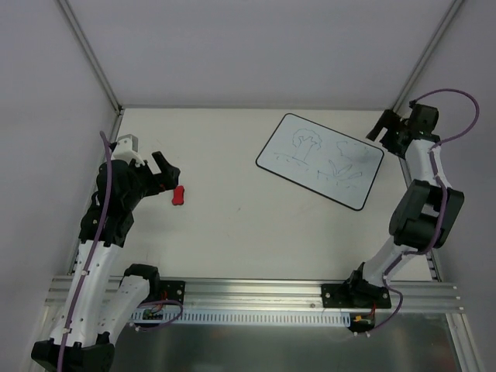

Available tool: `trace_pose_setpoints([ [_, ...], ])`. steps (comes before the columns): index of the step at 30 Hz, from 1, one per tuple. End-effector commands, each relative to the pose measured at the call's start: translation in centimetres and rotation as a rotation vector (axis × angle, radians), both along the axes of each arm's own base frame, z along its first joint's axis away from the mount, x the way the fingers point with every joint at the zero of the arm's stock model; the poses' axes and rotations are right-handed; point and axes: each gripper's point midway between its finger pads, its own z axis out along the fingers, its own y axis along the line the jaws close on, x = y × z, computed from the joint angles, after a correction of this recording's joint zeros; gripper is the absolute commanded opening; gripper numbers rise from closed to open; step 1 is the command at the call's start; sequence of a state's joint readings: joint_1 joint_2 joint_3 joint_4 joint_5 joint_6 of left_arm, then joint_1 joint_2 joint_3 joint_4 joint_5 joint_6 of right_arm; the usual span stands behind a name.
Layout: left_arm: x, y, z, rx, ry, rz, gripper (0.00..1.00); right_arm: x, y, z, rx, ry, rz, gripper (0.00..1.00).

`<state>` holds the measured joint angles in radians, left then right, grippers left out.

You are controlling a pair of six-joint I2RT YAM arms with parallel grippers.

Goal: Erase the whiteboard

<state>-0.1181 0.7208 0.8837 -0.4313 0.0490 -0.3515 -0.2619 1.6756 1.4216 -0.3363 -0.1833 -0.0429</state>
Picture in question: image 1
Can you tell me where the red whiteboard eraser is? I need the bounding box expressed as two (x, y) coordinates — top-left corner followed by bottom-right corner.
(171, 185), (185, 206)

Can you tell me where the white whiteboard black rim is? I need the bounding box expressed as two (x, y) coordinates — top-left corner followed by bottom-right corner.
(256, 113), (384, 211)

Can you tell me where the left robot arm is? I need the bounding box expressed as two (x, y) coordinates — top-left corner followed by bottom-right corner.
(31, 150), (181, 371)

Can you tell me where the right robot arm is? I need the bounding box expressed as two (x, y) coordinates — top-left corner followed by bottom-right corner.
(334, 105), (464, 308)

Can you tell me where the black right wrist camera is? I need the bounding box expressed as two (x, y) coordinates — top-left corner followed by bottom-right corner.
(408, 100), (439, 136)

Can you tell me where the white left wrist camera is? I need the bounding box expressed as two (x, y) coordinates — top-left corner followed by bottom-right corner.
(112, 134), (143, 163)

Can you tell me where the left aluminium frame post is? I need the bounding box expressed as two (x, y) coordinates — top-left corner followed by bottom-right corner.
(55, 0), (122, 115)

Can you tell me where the aluminium frame post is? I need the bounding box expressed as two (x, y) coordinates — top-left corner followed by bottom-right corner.
(391, 0), (465, 112)
(55, 0), (122, 115)

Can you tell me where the right aluminium frame post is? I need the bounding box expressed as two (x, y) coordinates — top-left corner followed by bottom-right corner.
(391, 0), (465, 112)

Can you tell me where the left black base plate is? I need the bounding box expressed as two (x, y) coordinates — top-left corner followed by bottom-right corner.
(157, 279), (186, 304)

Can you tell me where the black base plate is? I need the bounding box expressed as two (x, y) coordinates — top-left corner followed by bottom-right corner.
(157, 279), (186, 304)
(321, 283), (391, 309)

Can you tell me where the aluminium mounting rail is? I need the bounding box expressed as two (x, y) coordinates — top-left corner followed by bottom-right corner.
(44, 274), (464, 311)

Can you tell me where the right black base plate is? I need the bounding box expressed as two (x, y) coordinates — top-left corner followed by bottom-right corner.
(321, 283), (391, 309)

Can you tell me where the white slotted cable duct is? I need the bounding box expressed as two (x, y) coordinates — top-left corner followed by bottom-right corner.
(129, 308), (353, 329)

